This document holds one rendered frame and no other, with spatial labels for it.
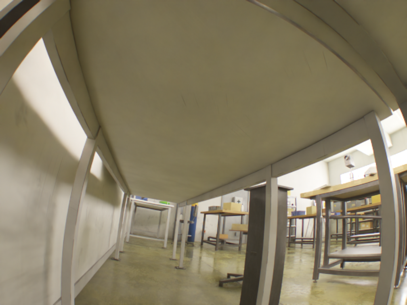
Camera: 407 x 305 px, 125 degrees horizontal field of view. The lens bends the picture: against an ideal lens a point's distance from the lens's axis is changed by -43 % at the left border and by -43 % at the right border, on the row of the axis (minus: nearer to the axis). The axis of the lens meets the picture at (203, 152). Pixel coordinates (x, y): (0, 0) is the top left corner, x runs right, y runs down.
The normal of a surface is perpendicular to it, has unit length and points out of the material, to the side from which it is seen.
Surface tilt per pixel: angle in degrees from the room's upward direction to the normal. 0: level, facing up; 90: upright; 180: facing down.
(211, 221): 90
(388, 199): 90
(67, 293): 90
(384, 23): 180
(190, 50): 180
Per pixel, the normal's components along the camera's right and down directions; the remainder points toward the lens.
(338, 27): -0.10, 0.92
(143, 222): 0.32, -0.33
